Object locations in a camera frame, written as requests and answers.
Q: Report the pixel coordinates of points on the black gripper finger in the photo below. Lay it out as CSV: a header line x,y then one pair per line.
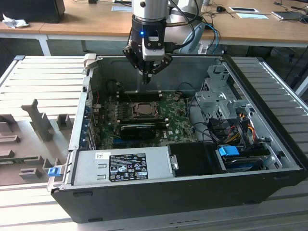
x,y
133,54
163,62

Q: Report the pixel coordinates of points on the CPU socket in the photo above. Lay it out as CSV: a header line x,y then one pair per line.
x,y
133,115

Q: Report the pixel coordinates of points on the pale flat desk plate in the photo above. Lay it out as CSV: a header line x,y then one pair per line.
x,y
252,16
121,8

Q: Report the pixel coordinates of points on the black RAM slots row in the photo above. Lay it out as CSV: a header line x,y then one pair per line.
x,y
144,96
142,121

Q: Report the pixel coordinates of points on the pale blue teach pendant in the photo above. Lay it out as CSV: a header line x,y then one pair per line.
x,y
196,39

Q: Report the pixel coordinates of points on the small white labelled box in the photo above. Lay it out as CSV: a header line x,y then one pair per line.
x,y
202,49

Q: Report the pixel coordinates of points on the wooden office desk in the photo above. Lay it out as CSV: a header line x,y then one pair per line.
x,y
96,21

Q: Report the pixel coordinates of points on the green motherboard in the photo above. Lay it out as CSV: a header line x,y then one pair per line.
x,y
178,125

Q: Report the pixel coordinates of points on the silver metal drive cage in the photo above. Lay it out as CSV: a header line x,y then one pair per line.
x,y
216,101

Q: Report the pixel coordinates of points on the black graphics card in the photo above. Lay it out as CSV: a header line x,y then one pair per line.
x,y
137,132

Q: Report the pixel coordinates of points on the black computer mouse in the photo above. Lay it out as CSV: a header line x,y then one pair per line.
x,y
220,8

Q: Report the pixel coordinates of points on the large black box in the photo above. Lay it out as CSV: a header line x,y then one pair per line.
x,y
31,10

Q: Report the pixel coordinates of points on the hard disk in blue carrier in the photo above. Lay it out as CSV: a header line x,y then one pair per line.
x,y
228,152

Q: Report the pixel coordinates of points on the crumpled white paper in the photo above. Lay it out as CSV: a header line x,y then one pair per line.
x,y
14,22

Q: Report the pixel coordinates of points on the silver power supply unit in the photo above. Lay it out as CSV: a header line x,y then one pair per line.
x,y
86,168

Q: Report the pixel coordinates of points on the grey flat laptop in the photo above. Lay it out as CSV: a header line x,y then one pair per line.
x,y
287,15

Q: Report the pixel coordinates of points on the black open PC case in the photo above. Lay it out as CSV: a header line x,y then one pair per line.
x,y
168,199

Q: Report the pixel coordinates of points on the grey parts rack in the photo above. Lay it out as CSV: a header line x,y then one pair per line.
x,y
26,142

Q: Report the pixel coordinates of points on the small blue case latch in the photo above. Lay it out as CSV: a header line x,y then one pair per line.
x,y
54,172

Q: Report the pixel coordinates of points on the white camera with black bracket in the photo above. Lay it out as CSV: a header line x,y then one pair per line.
x,y
153,51

